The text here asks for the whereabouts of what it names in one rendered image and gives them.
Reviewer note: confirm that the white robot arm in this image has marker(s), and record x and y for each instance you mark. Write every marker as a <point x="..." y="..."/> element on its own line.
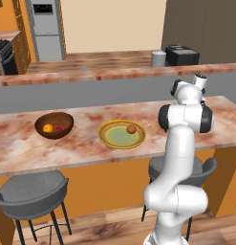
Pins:
<point x="181" y="150"/>

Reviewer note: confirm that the yellow green plate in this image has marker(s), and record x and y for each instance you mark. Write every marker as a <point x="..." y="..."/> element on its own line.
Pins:
<point x="122" y="134"/>

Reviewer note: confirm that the brown wooden bowl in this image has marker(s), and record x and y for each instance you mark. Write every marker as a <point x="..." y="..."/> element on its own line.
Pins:
<point x="54" y="125"/>

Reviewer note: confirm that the brown round fruit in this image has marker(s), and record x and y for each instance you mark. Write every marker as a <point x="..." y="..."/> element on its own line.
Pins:
<point x="131" y="129"/>

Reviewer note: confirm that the red fruit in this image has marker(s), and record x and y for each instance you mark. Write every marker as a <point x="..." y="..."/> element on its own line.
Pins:
<point x="60" y="128"/>

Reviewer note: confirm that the yellow orange fruit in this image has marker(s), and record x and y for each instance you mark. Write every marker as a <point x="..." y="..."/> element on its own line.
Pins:
<point x="48" y="128"/>

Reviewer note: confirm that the grey canister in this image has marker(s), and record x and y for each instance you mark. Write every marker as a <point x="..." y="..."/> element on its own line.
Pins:
<point x="158" y="58"/>

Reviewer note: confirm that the black toaster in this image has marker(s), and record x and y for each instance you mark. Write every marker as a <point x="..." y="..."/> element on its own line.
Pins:
<point x="182" y="55"/>

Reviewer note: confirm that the grey bar stool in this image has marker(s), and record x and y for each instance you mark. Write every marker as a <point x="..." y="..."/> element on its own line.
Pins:
<point x="30" y="194"/>
<point x="203" y="170"/>

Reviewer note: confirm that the grey fridge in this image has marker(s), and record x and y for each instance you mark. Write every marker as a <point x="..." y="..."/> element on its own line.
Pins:
<point x="46" y="28"/>

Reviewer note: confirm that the orange wooden cupboard run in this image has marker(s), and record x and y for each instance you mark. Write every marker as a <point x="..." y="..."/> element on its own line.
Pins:
<point x="22" y="48"/>

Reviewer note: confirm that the black oven range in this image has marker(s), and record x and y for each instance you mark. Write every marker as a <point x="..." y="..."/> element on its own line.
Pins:
<point x="6" y="55"/>

